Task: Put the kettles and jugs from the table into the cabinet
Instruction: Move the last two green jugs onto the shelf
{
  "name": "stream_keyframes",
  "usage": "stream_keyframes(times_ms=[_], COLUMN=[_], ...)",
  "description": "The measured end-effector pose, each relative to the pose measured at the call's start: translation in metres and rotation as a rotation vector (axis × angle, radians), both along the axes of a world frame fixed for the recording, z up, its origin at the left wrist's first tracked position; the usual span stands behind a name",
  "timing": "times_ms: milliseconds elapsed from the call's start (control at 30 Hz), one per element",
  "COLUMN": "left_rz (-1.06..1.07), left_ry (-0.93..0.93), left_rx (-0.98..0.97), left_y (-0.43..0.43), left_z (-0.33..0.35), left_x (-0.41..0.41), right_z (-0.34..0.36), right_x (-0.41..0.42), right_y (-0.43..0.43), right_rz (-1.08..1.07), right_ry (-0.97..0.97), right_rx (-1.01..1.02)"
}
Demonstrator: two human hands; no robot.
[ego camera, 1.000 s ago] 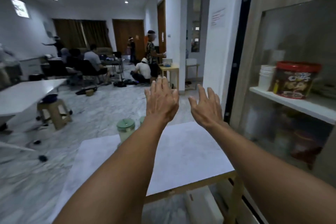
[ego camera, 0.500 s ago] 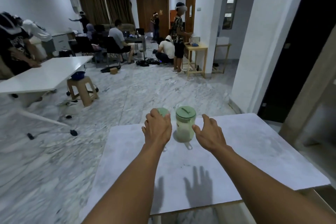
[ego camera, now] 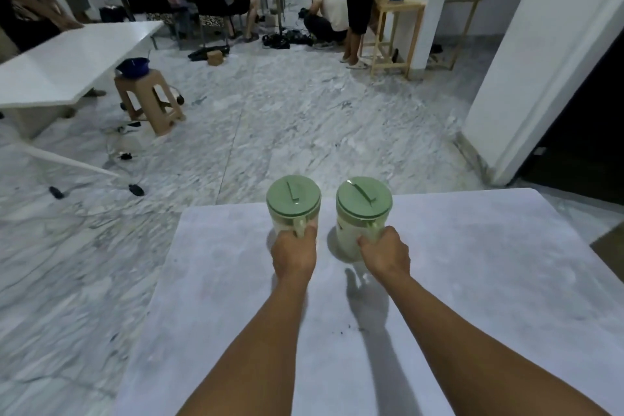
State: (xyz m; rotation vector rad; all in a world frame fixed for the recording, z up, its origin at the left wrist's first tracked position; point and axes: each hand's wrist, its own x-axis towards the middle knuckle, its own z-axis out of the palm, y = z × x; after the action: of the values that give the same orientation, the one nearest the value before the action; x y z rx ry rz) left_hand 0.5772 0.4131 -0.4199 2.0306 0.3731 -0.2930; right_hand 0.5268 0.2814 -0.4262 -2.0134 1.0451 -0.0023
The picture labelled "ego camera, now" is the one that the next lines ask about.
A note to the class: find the small cardboard box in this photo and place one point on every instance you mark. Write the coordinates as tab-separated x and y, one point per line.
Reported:
215	57

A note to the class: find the person's right thumb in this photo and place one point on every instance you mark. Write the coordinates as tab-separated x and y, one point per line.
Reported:
364	241

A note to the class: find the clear pitcher with green lid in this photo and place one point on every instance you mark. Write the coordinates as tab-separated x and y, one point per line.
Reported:
363	216
294	206

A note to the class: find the person's left hand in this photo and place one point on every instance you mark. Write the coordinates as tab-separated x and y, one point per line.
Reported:
292	255

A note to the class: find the blue bowl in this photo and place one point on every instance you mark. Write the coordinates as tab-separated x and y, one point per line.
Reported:
134	66

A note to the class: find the person's right hand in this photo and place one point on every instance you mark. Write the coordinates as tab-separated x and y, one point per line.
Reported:
387	255

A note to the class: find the person's right forearm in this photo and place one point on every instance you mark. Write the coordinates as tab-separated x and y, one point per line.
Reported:
482	357

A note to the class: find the white folding table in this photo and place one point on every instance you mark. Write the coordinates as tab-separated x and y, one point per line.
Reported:
68	64

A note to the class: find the person's left forearm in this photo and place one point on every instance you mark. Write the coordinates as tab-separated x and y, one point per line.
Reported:
243	350

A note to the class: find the pile of black gear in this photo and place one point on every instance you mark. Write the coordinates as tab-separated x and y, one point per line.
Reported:
287	39

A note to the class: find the person's left thumb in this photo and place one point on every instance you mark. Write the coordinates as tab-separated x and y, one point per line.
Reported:
310	230

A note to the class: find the light wooden side table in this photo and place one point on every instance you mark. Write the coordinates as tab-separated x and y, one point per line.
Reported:
395	30

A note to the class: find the black chair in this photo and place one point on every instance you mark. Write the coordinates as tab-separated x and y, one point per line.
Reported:
207	1

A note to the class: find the beige plastic stool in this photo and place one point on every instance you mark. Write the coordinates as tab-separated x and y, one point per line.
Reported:
151	101

